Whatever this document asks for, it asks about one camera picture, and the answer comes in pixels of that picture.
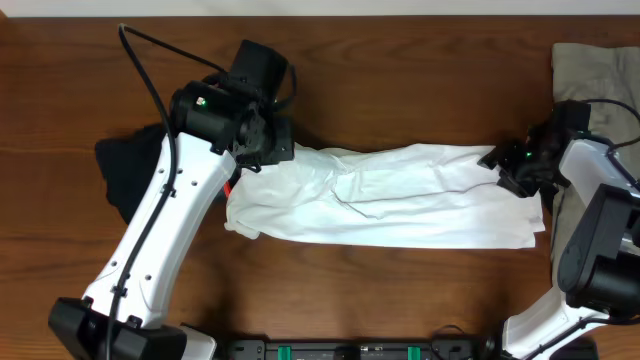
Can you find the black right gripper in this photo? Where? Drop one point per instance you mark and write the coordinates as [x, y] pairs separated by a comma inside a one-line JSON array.
[[502, 156]]

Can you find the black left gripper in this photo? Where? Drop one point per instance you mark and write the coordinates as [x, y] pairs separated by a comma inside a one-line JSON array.
[[272, 145]]

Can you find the white t-shirt with print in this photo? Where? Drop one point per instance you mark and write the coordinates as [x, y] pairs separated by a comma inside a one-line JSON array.
[[419, 196]]

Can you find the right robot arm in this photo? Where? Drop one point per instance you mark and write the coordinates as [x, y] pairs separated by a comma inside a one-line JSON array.
[[597, 280]]

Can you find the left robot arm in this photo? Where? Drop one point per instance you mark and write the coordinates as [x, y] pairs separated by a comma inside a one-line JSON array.
[[213, 128]]

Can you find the beige folded trousers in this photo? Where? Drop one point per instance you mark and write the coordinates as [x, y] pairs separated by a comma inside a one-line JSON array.
[[588, 72]]

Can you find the black shorts red grey waistband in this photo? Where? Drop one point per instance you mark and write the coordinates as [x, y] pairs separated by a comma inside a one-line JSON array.
[[127, 164]]

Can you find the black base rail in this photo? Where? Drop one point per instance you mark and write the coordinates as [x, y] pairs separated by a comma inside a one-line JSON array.
[[446, 343]]

